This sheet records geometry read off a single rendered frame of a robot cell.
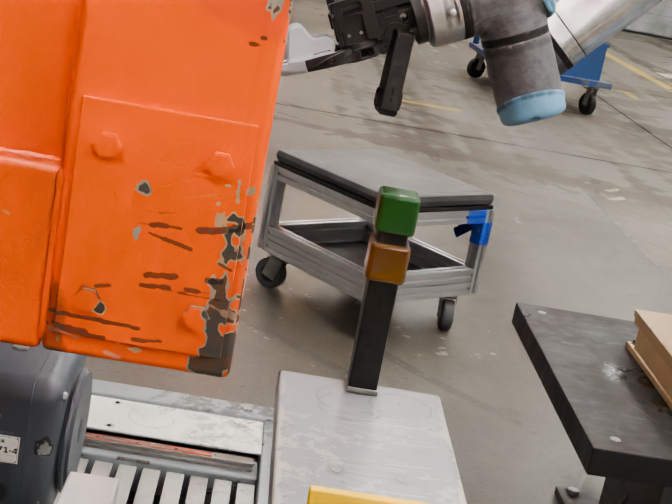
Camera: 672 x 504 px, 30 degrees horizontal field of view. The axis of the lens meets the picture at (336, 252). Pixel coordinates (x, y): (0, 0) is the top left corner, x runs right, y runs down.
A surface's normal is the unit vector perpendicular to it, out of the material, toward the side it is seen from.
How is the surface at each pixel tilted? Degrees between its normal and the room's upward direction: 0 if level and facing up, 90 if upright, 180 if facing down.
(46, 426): 90
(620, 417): 0
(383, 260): 90
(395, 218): 90
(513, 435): 0
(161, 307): 90
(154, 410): 0
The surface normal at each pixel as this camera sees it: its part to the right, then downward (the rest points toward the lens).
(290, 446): 0.18, -0.95
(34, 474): 0.40, 0.33
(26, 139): 0.02, 0.28
